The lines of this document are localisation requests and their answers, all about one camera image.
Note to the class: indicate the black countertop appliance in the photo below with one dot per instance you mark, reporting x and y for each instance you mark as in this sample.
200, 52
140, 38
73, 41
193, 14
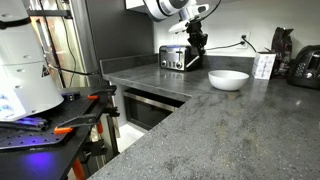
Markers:
306, 67

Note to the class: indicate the white wall outlet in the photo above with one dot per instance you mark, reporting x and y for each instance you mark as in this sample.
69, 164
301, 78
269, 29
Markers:
244, 40

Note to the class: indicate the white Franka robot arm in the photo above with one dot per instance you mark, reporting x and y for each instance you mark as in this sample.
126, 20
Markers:
26, 70

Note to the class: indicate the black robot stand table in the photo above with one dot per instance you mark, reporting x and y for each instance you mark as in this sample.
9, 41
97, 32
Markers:
40, 163

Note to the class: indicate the built-in black oven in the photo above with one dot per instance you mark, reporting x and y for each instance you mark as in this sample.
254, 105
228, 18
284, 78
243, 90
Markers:
146, 111

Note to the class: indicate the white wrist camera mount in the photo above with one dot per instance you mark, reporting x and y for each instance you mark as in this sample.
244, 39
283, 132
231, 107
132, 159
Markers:
186, 18

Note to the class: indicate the white ceramic bowl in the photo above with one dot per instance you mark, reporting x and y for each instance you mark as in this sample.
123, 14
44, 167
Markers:
228, 80

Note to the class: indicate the black horizontal shelf bar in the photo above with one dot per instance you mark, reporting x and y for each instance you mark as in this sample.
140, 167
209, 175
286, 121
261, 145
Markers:
50, 13

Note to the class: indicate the stainless steel refrigerator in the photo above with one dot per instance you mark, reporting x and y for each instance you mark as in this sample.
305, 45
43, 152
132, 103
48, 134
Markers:
115, 31

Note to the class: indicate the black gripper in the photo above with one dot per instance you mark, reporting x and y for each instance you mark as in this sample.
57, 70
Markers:
197, 36

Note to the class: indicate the dark brown foil bag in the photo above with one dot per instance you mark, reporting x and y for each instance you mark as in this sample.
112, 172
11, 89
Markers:
282, 53

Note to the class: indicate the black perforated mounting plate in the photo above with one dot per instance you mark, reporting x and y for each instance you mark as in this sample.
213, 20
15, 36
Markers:
36, 138

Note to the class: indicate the small black box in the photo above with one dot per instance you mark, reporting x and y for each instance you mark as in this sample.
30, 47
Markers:
70, 96

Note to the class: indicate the stainless steel toaster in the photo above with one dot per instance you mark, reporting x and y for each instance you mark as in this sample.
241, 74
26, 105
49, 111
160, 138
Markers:
175, 58

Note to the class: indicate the white printed carton box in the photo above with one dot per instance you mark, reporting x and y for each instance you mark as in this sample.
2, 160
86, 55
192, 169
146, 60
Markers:
263, 66

